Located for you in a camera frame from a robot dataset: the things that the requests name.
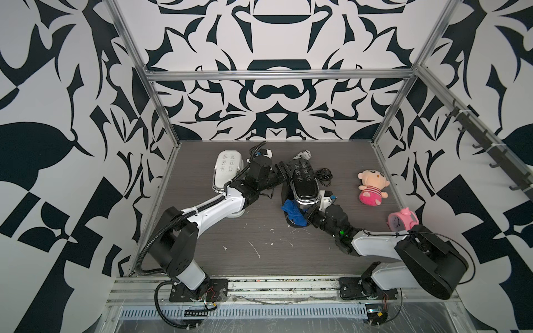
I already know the black coffee machine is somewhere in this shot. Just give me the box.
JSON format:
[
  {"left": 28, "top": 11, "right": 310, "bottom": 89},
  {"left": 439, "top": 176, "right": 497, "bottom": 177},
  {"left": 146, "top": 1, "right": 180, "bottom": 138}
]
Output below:
[{"left": 281, "top": 159, "right": 321, "bottom": 227}]

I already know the white coffee machine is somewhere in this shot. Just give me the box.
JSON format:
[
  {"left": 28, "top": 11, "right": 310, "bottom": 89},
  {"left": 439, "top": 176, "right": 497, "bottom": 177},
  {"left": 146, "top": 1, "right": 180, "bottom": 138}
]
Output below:
[{"left": 211, "top": 150, "right": 246, "bottom": 219}]

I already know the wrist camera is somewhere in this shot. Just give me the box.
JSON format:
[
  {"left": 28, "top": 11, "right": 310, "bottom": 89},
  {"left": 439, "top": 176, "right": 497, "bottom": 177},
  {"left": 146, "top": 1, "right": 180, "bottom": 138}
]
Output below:
[
  {"left": 319, "top": 190, "right": 337, "bottom": 212},
  {"left": 255, "top": 148, "right": 273, "bottom": 159}
]

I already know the pink plush pig toy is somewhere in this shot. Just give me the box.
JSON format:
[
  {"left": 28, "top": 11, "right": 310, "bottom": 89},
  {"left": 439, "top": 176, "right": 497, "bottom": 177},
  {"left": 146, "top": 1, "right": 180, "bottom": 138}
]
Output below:
[{"left": 358, "top": 170, "right": 390, "bottom": 207}]

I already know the blue cleaning cloth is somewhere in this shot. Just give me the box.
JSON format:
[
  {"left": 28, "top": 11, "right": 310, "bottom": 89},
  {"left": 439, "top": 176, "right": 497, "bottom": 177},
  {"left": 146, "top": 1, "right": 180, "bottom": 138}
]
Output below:
[{"left": 282, "top": 199, "right": 308, "bottom": 228}]

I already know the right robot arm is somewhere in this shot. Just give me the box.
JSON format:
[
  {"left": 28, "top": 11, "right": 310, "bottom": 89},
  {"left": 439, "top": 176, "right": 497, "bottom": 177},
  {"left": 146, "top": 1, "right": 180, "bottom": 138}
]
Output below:
[{"left": 304, "top": 205, "right": 469, "bottom": 300}]

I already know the newspaper print glasses case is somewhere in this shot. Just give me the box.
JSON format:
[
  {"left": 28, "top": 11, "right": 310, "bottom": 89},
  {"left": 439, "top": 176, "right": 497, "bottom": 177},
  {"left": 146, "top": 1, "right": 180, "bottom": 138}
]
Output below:
[{"left": 292, "top": 150, "right": 312, "bottom": 161}]

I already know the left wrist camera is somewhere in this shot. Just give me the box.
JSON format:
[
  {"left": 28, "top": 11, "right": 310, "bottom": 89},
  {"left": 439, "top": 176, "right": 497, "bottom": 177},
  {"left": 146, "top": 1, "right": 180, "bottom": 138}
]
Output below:
[{"left": 255, "top": 148, "right": 273, "bottom": 159}]

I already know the black coiled power cable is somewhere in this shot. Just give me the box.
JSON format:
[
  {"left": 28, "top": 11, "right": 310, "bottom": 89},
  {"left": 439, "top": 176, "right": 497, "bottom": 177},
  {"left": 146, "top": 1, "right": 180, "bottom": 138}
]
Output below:
[{"left": 314, "top": 167, "right": 334, "bottom": 187}]

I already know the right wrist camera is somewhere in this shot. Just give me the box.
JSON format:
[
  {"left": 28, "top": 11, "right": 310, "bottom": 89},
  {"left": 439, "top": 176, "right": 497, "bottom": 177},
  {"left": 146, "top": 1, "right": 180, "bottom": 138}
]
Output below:
[{"left": 319, "top": 190, "right": 337, "bottom": 212}]

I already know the pink alarm clock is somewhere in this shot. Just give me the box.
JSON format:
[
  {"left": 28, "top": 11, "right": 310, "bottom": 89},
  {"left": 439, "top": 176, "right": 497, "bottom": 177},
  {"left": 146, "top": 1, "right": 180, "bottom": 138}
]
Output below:
[{"left": 387, "top": 208, "right": 419, "bottom": 232}]

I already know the wall hook rail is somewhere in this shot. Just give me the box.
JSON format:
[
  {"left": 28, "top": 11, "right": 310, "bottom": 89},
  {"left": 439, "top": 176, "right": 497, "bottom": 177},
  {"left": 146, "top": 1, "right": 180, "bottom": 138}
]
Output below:
[{"left": 446, "top": 99, "right": 532, "bottom": 201}]

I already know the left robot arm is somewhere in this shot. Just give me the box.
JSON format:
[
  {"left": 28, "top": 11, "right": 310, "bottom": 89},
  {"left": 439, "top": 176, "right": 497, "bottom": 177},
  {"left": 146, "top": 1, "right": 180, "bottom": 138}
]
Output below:
[{"left": 133, "top": 142, "right": 291, "bottom": 301}]

